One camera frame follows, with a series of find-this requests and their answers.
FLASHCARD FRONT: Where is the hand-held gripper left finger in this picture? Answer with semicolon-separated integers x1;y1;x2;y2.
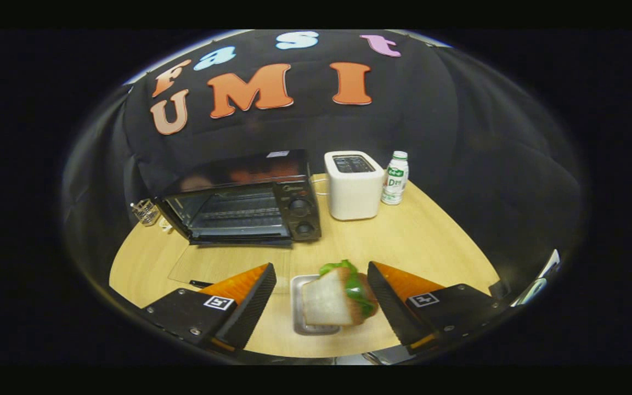
140;263;277;352

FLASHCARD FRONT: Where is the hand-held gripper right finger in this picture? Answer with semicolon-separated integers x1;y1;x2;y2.
367;261;509;355

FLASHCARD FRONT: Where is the lettuce sandwich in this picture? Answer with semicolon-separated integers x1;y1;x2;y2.
301;259;380;327

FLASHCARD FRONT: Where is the black toaster oven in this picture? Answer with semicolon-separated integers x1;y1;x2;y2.
154;149;322;294

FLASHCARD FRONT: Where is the white toaster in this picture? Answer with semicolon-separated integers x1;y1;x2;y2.
324;150;386;221

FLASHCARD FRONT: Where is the white ribbed tray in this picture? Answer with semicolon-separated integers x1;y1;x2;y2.
290;274;344;336

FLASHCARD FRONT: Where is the white bottle green label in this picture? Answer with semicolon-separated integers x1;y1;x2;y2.
380;151;410;206

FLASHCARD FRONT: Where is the white flat panel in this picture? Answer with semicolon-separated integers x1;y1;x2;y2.
513;250;561;305

